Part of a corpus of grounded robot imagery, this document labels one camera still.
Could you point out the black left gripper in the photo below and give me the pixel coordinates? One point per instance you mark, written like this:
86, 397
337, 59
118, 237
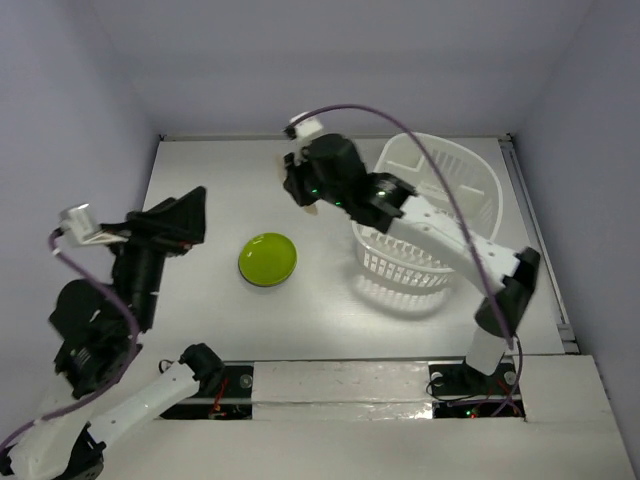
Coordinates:
181, 223

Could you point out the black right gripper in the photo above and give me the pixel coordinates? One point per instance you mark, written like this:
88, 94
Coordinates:
293, 181

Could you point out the cream plate with black mark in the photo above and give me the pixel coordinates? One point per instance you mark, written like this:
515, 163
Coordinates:
281, 171

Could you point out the lime green plate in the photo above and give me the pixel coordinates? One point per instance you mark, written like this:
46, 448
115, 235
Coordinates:
269, 253

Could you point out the yellow plate with brown rim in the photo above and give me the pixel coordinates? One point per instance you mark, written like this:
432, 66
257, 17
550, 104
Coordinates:
268, 281

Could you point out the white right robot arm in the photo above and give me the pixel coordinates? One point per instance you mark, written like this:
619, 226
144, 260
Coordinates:
507, 278

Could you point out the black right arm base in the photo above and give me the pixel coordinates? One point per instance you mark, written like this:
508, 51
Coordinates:
453, 380

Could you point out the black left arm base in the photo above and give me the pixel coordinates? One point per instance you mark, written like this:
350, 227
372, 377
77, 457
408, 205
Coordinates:
232, 400

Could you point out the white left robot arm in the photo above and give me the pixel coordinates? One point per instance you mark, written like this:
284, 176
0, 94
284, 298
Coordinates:
99, 317

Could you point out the white plastic dish rack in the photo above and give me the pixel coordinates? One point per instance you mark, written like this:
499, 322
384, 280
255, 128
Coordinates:
405, 267

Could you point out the white foam front board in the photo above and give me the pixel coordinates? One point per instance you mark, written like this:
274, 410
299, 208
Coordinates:
364, 420

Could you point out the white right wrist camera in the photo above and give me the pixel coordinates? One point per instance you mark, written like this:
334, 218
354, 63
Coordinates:
303, 130

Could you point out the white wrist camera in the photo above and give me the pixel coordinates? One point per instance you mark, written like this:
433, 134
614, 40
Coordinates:
303, 130
80, 228

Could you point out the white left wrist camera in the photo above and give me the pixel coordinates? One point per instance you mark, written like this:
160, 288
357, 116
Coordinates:
80, 228

